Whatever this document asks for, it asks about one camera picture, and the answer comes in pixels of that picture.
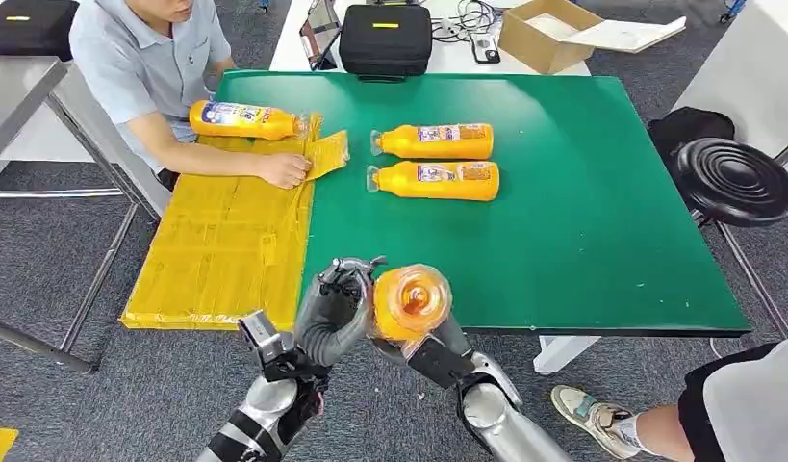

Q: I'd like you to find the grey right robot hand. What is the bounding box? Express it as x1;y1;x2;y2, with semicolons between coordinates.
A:
369;312;477;390

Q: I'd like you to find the person's right hand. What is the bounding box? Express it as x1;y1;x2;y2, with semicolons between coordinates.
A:
256;151;313;191

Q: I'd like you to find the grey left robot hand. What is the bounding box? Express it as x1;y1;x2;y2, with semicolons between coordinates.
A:
292;256;390;370

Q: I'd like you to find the orange drink bottle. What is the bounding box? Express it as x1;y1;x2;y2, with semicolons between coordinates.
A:
369;122;495;161
369;263;454;343
366;160;501;203
188;99;311;141

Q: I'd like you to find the black round stool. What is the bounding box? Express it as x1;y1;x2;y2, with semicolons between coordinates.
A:
675;137;788;229

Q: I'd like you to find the yellow sheet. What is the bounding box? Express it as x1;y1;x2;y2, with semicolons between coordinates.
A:
119;113;350;331

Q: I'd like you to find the white table leg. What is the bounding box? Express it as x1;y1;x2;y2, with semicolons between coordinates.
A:
532;336;602;376

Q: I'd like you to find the white sneaker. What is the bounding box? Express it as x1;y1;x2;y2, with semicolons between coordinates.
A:
550;385;644;460

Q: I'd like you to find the black case with yellow label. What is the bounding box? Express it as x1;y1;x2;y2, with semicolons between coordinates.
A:
0;0;81;62
338;3;433;83

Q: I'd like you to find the person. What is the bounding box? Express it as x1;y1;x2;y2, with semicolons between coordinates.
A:
68;0;313;193
551;336;788;462

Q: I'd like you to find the green table mat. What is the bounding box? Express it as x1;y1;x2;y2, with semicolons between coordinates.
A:
214;69;751;337

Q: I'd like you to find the small black device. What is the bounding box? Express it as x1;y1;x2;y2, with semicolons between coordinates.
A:
469;32;502;64

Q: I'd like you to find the cardboard box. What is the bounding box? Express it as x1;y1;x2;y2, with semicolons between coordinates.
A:
498;0;605;76

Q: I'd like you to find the steel table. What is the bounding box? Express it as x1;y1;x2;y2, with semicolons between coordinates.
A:
0;56;171;374

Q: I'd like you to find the black bag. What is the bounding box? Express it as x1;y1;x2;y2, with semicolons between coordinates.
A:
647;106;737;183

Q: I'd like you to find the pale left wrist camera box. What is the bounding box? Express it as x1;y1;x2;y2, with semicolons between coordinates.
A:
237;310;299;384

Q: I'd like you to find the tablet with dark frame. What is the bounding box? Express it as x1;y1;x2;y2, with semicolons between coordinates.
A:
298;0;343;71

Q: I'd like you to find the black cable bundle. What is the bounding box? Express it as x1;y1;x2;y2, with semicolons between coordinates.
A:
430;0;504;44

